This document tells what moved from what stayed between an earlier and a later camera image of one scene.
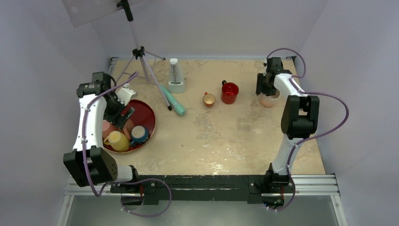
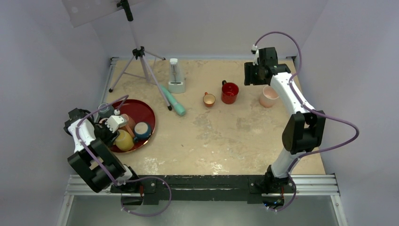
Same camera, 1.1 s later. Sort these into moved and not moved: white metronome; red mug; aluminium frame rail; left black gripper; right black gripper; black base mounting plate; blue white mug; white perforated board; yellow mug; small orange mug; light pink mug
Moved: blue white mug; yellow mug; right black gripper; left black gripper
Not moved: white metronome; white perforated board; red mug; aluminium frame rail; small orange mug; black base mounting plate; light pink mug
